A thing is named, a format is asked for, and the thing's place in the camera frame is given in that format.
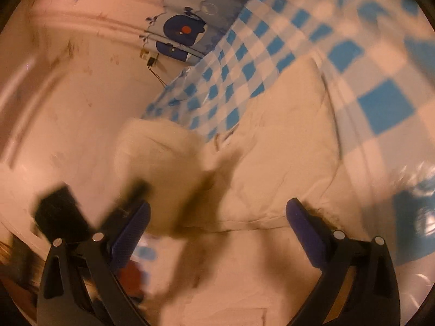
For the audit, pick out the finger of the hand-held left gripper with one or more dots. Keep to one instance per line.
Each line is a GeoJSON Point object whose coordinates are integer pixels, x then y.
{"type": "Point", "coordinates": [135, 191]}

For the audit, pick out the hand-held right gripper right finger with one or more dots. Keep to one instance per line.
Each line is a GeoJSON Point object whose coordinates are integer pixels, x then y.
{"type": "Point", "coordinates": [304, 231]}

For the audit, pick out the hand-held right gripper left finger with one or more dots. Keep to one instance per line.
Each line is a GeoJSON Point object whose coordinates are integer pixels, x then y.
{"type": "Point", "coordinates": [131, 234]}

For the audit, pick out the white quilted duvet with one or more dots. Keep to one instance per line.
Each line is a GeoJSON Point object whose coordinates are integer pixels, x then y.
{"type": "Point", "coordinates": [289, 149]}

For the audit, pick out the blue large-check duvet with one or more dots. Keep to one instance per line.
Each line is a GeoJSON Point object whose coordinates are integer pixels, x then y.
{"type": "Point", "coordinates": [384, 105]}

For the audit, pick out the blue small-check bed sheet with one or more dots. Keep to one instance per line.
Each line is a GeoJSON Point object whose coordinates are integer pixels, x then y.
{"type": "Point", "coordinates": [234, 64]}

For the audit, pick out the pink whale-print curtain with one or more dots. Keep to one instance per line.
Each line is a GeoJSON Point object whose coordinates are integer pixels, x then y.
{"type": "Point", "coordinates": [190, 23]}

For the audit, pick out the wall socket with charger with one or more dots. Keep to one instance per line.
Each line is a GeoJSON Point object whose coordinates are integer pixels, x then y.
{"type": "Point", "coordinates": [148, 55]}

